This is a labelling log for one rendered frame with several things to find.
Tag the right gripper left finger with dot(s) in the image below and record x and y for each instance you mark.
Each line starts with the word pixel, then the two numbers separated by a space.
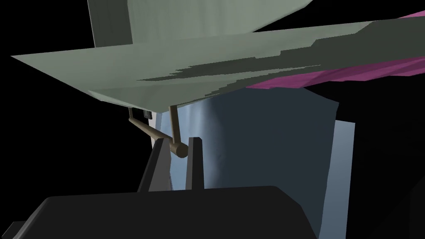
pixel 158 169

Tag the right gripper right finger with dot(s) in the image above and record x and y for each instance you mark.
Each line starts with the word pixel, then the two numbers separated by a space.
pixel 195 166

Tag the grey-green cupboard door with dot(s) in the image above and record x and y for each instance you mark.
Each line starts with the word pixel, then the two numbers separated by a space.
pixel 126 71

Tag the grey-green cupboard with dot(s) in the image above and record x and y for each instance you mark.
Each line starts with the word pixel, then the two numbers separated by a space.
pixel 199 16

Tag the magenta flat slab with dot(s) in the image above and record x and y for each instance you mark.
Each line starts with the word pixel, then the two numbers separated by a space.
pixel 348 74

